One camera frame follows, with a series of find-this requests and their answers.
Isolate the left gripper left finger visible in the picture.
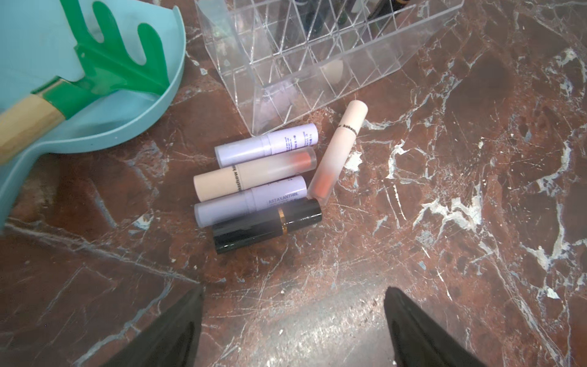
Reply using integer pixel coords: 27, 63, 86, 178
104, 286, 204, 366

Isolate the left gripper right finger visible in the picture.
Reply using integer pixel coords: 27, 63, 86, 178
384, 287, 484, 366

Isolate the black lipstick tube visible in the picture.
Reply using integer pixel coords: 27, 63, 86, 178
212, 199, 323, 254

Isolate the rose gold lipstick tube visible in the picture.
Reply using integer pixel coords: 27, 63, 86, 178
308, 100, 368, 206

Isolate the clear acrylic lipstick organizer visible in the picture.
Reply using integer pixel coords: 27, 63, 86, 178
196, 1, 463, 136

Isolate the lilac lipstick tube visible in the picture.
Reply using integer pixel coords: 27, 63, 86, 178
194, 176, 307, 228
215, 123, 319, 168

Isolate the pink lipstick tube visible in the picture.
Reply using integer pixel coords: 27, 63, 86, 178
194, 147, 317, 202

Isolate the green toy rake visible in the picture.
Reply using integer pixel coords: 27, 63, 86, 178
1, 1, 170, 163

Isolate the teal toy shovel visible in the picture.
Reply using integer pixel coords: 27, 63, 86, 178
1, 1, 186, 220

